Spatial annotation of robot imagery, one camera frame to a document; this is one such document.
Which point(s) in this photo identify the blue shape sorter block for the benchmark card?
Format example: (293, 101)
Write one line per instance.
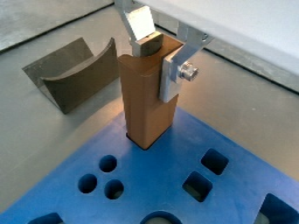
(195, 178)

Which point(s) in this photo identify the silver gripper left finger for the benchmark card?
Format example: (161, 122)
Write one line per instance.
(145, 39)

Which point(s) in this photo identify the brown arch object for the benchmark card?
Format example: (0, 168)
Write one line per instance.
(148, 115)

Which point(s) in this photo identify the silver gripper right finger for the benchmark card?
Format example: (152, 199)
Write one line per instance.
(177, 69)

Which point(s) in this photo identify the dark grey curved holder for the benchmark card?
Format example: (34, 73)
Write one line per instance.
(70, 74)

